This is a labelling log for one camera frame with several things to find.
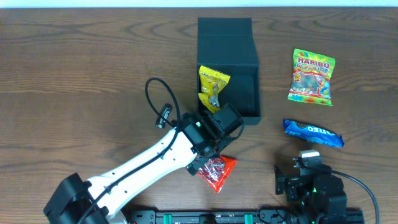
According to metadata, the red Hacks candy bag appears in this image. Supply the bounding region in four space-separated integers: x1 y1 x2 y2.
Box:
197 156 237 194

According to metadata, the yellow Hacks candy bag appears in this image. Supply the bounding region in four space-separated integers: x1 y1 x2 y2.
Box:
198 65 231 114

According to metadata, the green Haribo gummy bag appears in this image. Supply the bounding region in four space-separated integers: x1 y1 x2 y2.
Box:
287 49 336 106

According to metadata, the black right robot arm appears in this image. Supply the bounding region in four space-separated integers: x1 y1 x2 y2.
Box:
274 165 348 224

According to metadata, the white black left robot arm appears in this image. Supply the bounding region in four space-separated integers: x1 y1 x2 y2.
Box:
43 104 244 223

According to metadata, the blue Oreo cookie pack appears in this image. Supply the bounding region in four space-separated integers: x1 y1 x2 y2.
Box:
283 119 345 147

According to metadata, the small black candy bar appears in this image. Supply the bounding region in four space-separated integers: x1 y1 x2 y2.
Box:
155 103 172 129

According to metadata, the dark green open box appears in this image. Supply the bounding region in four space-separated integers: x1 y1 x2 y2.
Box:
197 17 262 126

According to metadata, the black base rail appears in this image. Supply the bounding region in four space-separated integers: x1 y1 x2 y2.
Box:
127 209 364 224

